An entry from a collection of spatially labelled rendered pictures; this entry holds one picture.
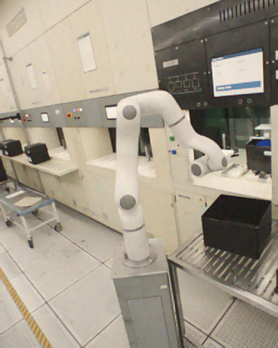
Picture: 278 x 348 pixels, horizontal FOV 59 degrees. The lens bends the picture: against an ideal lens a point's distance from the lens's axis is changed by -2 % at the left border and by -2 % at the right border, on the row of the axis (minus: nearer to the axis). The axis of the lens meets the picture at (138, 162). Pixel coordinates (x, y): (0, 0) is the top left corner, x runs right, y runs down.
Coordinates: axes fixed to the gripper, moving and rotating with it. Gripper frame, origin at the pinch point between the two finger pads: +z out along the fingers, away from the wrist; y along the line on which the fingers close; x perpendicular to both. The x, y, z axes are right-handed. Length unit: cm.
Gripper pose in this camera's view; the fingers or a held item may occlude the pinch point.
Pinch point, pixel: (232, 150)
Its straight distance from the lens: 143.3
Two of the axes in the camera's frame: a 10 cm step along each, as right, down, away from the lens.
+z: 7.5, -3.1, 5.8
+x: -1.7, -9.4, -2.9
